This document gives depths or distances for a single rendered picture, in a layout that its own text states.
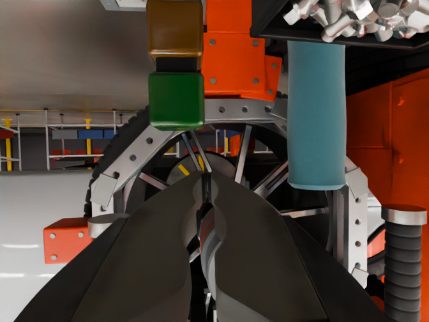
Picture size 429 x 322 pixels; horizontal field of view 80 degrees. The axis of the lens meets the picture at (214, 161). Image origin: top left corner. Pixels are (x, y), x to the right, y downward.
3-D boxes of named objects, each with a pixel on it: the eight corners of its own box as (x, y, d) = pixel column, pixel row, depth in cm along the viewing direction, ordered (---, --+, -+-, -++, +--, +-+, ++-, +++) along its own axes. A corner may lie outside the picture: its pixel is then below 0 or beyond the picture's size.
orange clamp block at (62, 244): (106, 215, 56) (62, 217, 55) (91, 226, 48) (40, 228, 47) (107, 247, 56) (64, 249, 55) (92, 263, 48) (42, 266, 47)
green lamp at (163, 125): (155, 84, 22) (156, 131, 22) (146, 69, 18) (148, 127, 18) (202, 84, 22) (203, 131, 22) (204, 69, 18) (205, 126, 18)
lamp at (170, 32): (153, 23, 22) (154, 71, 22) (144, -6, 18) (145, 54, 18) (201, 23, 22) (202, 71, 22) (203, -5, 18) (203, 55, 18)
